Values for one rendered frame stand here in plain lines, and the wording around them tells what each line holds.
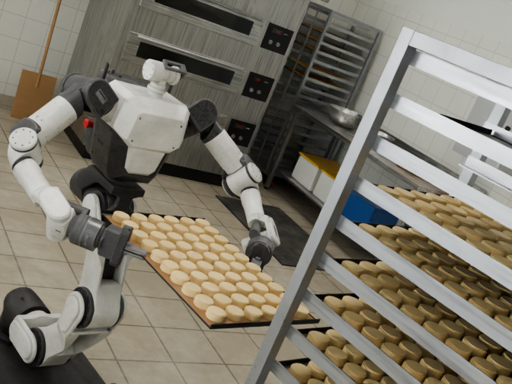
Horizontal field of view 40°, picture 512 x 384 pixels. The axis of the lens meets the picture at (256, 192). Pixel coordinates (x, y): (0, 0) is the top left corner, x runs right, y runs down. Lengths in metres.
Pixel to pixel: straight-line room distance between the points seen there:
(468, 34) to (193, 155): 2.62
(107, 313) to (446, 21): 4.99
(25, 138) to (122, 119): 0.33
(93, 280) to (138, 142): 0.51
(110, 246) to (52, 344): 0.81
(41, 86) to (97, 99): 4.17
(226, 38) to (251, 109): 0.70
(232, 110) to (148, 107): 3.93
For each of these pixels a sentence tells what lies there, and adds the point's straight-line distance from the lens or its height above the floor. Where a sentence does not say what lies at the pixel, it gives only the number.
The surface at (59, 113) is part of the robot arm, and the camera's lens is 2.19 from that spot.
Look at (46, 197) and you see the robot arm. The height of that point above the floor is 1.06.
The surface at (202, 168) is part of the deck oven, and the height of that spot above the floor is 0.15.
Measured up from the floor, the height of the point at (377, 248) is 1.41.
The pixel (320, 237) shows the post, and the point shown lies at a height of 1.37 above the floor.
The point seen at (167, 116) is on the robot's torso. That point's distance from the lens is 2.32.
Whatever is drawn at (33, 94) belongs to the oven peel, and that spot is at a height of 0.24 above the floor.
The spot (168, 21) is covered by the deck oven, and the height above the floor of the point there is 1.26.
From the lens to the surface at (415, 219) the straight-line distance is 1.37.
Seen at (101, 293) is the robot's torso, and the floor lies 0.66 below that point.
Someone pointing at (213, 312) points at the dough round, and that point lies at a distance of 1.78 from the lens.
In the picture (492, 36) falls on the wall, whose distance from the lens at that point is 6.42.
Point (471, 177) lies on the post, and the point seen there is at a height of 1.56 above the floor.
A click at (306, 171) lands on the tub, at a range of 6.69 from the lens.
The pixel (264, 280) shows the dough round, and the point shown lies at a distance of 2.09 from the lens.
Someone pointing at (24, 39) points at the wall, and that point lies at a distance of 6.52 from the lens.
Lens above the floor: 1.79
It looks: 15 degrees down
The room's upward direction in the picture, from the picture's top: 23 degrees clockwise
